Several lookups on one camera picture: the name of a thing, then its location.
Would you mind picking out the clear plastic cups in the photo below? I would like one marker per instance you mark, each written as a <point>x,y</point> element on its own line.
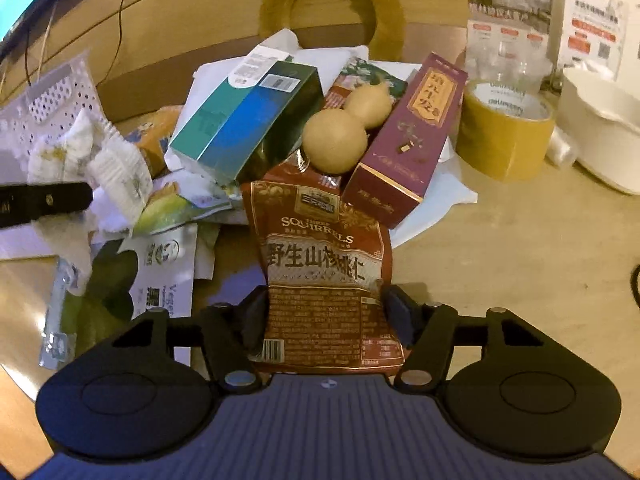
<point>505,65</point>

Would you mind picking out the floral printed packet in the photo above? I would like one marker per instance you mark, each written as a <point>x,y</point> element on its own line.
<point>372,72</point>

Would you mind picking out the green yellow corn packet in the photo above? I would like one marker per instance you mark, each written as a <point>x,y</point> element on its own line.
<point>170,207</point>

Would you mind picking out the photo sign stand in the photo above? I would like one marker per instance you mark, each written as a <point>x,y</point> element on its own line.
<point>510,0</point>

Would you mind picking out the brown nut snack packet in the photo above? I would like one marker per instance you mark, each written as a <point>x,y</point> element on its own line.
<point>310,255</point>

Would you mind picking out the maroon cardboard box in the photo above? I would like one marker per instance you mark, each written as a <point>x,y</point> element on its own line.
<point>400,150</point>

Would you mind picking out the beige gourd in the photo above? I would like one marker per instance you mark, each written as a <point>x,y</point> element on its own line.
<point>334,140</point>

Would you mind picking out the teal cardboard box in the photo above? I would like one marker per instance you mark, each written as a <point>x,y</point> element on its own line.
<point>240,125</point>

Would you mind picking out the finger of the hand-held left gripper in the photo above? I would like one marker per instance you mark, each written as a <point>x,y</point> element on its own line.
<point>45,202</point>

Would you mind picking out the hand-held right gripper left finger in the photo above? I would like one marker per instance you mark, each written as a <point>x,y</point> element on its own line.
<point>256,306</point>

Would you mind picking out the white perforated plastic basket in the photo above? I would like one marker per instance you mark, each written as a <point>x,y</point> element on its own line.
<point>45,100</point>

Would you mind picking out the orange snack packet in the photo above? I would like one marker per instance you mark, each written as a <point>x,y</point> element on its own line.
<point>155,145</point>

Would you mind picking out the white red sign stand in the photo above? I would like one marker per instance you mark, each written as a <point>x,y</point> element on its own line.
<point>592,25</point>

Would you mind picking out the white bowl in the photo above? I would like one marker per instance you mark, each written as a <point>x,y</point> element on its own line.
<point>600,120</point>

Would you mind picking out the tan curved cushion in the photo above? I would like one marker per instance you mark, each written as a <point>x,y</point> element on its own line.
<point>385,10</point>

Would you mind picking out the small clear plastic bag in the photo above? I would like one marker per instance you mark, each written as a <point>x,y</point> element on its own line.
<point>562,147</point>

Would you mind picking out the clear plastic wrapper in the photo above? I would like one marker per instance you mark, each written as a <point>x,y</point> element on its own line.
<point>57,325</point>

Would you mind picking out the white green vegetable packet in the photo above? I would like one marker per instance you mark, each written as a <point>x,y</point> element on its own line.
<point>165,265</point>

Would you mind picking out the white wrapper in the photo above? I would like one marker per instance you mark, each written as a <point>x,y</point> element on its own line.
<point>122,175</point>
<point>60,152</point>

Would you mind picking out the yellow tape roll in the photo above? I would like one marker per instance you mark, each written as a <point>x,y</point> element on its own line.
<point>500,155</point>

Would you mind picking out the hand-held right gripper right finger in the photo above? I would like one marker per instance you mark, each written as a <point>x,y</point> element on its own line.
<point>400,310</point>

